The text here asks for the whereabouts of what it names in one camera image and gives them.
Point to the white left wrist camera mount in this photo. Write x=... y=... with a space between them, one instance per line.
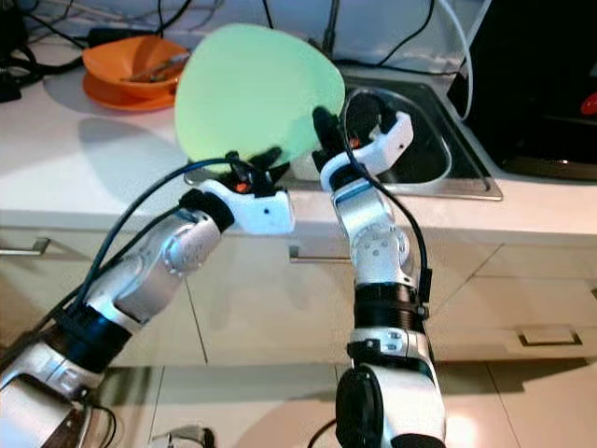
x=261 y=213

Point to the pale wooden chopstick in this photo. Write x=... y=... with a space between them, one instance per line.
x=160 y=65
x=170 y=71

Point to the light green plate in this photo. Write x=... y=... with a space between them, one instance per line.
x=252 y=93

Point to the black power adapter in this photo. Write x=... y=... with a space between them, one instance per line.
x=117 y=37

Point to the grey robot foot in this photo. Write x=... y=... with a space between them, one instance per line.
x=177 y=437

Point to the black countertop appliance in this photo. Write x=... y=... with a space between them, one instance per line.
x=532 y=84

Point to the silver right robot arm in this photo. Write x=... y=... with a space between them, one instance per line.
x=382 y=247

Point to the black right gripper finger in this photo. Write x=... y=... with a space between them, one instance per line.
x=329 y=131

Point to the stainless steel sink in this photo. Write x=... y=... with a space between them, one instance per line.
x=438 y=159

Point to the metal kitchen faucet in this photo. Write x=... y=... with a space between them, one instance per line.
x=331 y=33

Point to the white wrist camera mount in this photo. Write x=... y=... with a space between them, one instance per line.
x=261 y=213
x=382 y=145

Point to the orange plastic bowl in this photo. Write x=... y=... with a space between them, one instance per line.
x=117 y=58

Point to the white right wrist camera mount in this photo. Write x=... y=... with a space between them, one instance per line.
x=382 y=145

